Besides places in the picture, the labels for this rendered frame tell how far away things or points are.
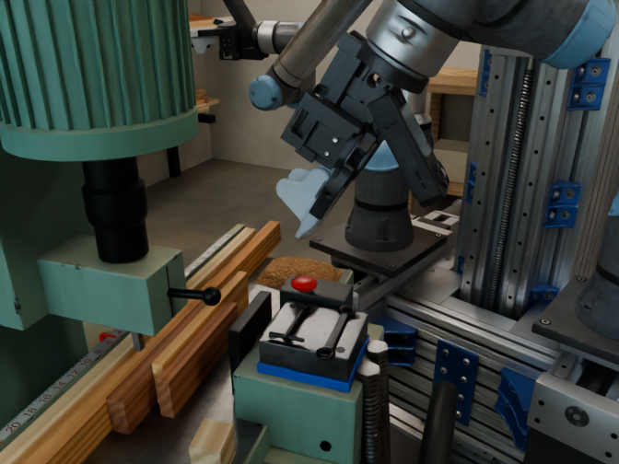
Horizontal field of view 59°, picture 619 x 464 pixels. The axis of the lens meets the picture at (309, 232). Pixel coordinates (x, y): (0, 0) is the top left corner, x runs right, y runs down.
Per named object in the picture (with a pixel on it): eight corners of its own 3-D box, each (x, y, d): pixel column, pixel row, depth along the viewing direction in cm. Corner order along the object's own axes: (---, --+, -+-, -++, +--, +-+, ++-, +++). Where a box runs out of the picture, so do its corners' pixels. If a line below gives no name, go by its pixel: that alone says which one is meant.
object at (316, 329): (349, 393, 54) (350, 348, 52) (248, 370, 57) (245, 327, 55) (377, 322, 65) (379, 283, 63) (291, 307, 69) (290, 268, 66)
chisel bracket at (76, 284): (157, 350, 56) (146, 279, 53) (48, 325, 60) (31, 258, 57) (192, 313, 63) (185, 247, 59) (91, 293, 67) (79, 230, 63)
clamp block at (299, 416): (352, 472, 56) (355, 405, 53) (234, 440, 60) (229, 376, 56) (381, 382, 69) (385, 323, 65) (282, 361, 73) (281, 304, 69)
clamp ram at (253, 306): (293, 411, 60) (292, 343, 56) (231, 396, 62) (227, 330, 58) (318, 362, 67) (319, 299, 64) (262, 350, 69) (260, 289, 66)
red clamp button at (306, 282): (312, 295, 61) (312, 287, 60) (287, 291, 61) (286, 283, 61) (321, 283, 63) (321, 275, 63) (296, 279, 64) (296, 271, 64)
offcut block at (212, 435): (223, 483, 51) (220, 452, 50) (192, 478, 52) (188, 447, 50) (236, 453, 55) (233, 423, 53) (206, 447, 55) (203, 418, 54)
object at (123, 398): (129, 435, 57) (122, 402, 55) (111, 430, 58) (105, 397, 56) (227, 319, 77) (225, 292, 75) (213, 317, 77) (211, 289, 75)
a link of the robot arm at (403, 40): (464, 36, 50) (456, 43, 43) (435, 79, 52) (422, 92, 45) (397, -9, 50) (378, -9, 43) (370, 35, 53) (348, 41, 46)
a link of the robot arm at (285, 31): (314, 63, 123) (314, 22, 119) (272, 60, 127) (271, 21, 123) (329, 59, 129) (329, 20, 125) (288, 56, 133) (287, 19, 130)
